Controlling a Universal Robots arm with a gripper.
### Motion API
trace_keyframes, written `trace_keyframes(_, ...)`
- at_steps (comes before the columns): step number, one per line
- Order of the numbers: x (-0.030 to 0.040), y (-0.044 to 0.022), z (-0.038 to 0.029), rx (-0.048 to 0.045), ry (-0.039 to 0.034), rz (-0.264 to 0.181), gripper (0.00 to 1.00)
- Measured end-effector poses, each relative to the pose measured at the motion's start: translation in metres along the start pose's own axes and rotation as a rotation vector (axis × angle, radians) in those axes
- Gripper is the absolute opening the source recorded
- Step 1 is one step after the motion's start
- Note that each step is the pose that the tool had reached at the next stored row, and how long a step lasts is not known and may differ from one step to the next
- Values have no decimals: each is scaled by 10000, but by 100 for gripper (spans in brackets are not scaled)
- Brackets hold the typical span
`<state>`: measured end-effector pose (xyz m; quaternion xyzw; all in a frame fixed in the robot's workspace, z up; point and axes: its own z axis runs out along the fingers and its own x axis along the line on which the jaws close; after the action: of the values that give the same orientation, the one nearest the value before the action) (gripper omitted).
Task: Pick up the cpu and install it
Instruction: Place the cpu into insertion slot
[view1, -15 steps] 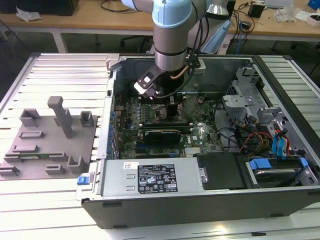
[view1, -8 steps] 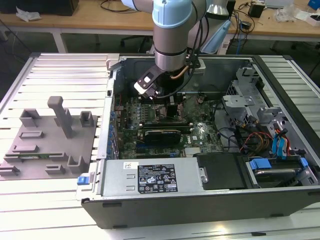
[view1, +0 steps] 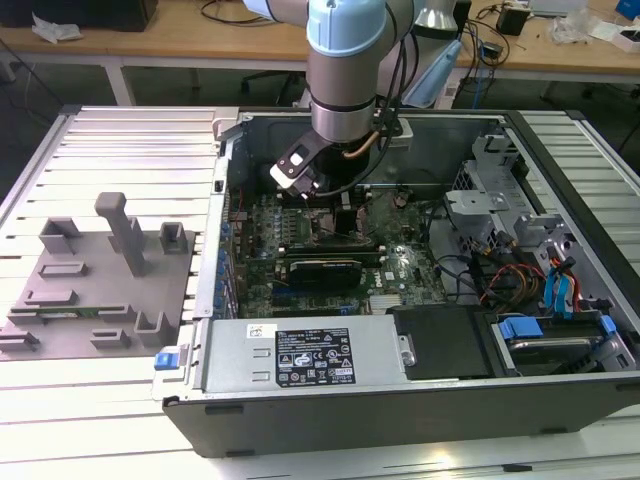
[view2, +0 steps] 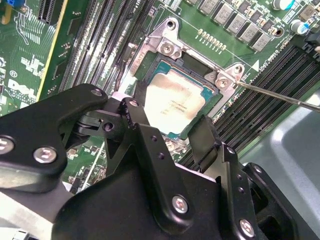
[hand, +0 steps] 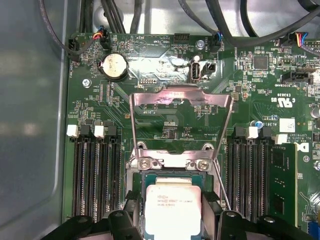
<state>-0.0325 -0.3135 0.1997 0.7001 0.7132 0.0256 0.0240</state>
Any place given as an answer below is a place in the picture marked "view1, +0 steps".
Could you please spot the grey parts rack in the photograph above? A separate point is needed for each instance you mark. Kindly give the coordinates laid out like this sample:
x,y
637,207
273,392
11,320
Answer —
x,y
100,300

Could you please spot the silver coin battery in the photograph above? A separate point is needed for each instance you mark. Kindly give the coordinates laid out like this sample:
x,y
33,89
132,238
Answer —
x,y
400,200

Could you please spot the large black computer box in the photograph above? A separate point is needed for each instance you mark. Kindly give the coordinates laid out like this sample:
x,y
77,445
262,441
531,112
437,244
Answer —
x,y
75,12

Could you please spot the green motherboard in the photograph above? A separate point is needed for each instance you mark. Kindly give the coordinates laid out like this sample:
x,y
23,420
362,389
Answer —
x,y
415,235

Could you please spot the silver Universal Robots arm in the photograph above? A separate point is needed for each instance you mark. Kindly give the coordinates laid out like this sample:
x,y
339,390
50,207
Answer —
x,y
340,90

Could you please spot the small black box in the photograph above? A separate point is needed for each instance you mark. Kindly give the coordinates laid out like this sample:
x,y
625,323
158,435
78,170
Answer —
x,y
511,21

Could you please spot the CPU socket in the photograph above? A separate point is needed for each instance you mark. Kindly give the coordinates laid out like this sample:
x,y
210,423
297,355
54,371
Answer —
x,y
322,225

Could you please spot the black tower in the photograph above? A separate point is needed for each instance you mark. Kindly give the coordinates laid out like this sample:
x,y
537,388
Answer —
x,y
462,15

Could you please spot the silver chipset heatsink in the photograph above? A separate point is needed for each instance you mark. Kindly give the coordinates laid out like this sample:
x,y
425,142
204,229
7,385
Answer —
x,y
385,303

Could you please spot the silver power supply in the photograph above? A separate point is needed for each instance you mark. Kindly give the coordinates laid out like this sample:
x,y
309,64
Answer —
x,y
230,355

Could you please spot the clear plastic bags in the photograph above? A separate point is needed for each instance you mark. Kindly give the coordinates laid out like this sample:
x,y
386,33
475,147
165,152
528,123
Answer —
x,y
580,25

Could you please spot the black plastic bay shroud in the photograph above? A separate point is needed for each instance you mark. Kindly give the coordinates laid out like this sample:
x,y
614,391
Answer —
x,y
440,345

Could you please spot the blue case latch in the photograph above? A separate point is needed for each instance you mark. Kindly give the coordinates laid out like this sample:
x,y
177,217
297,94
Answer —
x,y
166,361

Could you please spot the green RAM stick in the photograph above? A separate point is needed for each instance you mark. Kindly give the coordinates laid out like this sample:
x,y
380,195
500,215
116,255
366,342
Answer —
x,y
85,311

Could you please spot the grey metal drive cage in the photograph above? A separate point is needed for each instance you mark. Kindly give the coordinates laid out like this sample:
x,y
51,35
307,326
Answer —
x,y
475,202

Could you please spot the black open PC case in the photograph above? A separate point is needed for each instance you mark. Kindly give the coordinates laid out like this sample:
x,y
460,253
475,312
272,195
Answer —
x,y
350,425

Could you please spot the black graphics card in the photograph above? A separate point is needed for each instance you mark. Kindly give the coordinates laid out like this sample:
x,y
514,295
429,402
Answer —
x,y
325,274

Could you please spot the white cardboard box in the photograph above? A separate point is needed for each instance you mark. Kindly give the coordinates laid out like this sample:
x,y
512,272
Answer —
x,y
630,39

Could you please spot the metal locking lever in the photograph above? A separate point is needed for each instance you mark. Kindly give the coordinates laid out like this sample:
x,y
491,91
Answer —
x,y
308,207
327,231

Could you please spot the hard disk in blue carrier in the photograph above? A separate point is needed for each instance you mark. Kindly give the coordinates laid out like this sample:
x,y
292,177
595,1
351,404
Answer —
x,y
520,328

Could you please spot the blue box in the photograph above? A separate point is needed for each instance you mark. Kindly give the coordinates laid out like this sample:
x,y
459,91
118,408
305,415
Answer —
x,y
625,7

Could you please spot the crumpled white plastic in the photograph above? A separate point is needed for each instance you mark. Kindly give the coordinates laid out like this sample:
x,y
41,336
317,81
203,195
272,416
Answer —
x,y
55,29

